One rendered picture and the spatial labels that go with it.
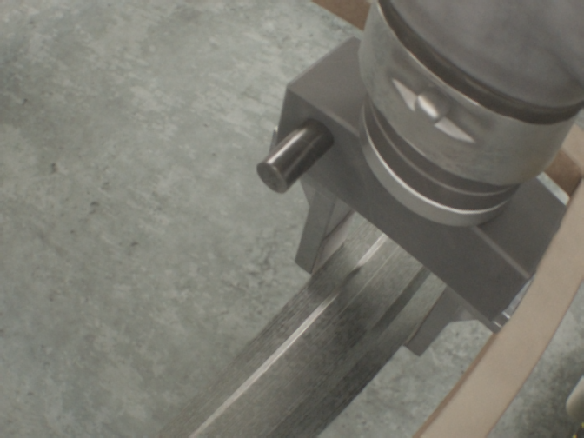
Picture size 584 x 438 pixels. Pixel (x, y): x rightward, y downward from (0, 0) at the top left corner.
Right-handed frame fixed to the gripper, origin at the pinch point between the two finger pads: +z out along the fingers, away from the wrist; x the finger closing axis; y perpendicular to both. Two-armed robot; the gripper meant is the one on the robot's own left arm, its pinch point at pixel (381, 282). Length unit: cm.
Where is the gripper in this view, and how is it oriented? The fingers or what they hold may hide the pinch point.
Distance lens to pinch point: 43.5
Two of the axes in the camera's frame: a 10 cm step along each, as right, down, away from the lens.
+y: -6.2, 6.5, -4.3
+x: 7.7, 6.0, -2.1
